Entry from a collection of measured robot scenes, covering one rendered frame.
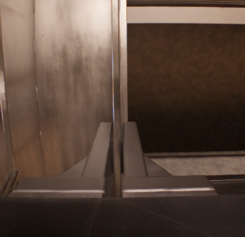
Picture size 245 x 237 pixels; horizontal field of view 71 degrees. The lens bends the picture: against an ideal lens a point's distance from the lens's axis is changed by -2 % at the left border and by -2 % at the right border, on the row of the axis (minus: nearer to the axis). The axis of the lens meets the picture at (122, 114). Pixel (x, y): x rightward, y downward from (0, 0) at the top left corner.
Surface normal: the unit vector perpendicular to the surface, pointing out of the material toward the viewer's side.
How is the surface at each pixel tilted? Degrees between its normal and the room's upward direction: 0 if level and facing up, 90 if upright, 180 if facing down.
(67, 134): 6
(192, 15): 0
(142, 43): 28
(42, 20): 14
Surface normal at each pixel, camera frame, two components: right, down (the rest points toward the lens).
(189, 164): -0.01, -0.81
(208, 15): 0.00, 0.29
